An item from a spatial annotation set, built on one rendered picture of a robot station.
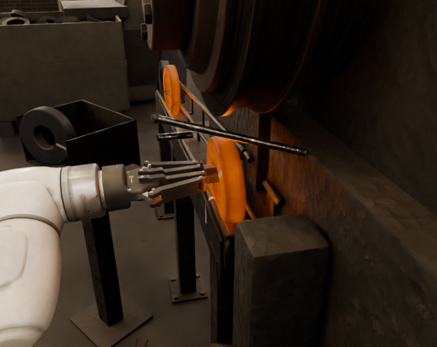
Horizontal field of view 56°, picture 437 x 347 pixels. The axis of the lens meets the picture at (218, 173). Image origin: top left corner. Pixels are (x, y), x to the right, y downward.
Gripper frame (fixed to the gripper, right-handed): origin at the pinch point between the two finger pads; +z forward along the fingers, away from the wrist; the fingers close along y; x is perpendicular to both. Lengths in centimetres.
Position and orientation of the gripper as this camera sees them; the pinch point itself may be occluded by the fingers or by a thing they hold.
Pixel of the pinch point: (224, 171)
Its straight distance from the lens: 70.6
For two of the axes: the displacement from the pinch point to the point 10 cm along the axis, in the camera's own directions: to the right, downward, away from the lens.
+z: 9.7, -1.4, 1.8
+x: -0.5, -8.8, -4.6
